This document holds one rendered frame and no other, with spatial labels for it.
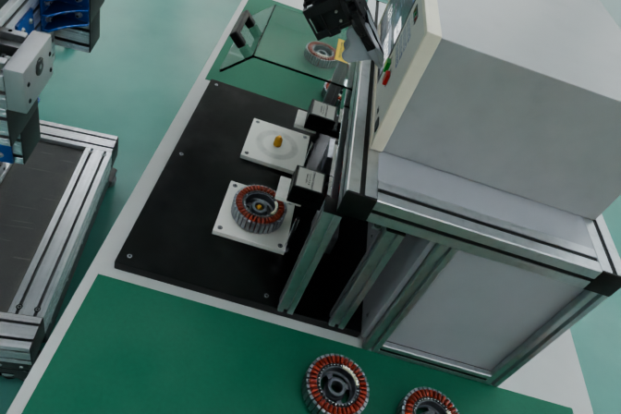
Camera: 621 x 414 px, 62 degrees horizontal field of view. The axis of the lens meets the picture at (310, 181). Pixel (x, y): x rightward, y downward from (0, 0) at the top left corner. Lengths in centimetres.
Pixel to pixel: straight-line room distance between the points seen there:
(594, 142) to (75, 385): 84
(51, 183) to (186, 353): 109
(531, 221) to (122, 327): 68
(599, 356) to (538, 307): 163
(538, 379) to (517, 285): 35
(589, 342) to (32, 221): 219
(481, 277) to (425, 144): 23
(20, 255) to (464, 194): 129
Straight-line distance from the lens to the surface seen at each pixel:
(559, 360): 127
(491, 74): 75
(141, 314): 96
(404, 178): 78
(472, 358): 107
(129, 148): 233
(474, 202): 82
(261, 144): 126
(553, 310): 96
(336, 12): 82
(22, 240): 175
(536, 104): 78
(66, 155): 199
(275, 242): 106
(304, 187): 98
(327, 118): 117
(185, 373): 92
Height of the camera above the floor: 158
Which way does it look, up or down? 41 degrees down
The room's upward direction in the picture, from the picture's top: 23 degrees clockwise
